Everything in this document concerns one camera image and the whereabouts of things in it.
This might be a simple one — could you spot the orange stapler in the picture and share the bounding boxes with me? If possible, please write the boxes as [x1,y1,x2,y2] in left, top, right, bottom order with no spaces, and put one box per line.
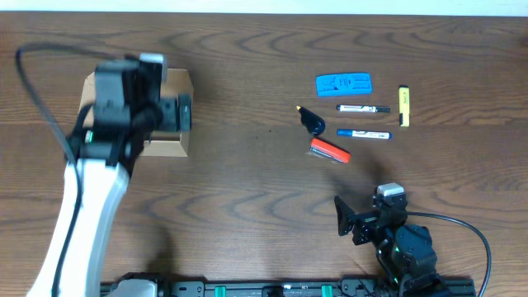
[310,138,351,163]

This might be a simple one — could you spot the black whiteboard marker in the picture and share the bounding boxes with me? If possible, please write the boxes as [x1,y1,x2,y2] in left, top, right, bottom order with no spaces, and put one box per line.
[336,104,390,113]

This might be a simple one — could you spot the blue whiteboard marker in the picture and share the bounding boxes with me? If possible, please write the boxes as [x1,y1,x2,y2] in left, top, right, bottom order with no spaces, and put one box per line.
[337,129,392,139]

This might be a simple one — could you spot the yellow highlighter pen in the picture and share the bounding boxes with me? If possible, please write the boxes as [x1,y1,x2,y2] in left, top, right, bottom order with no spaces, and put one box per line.
[398,86,410,127]

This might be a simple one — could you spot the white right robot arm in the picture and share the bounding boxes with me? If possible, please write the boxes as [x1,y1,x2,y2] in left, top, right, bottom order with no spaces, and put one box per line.
[334,193,453,297]

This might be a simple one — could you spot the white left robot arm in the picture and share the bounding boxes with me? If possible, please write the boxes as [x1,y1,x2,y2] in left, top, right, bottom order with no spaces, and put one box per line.
[27,54,194,296]

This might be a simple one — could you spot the blue plastic eraser holder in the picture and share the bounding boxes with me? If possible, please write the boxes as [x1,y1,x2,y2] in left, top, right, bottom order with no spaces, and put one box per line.
[315,73,373,97]

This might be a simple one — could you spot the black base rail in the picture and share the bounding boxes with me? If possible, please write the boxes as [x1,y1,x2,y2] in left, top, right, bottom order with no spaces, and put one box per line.
[98,271,478,297]

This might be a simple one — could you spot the black correction tape dispenser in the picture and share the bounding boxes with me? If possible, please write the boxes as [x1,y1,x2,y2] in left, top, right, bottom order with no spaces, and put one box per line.
[296,106,326,136]

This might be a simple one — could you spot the brown cardboard box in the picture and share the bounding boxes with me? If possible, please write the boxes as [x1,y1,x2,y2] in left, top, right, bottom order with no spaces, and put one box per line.
[80,68,195,158]

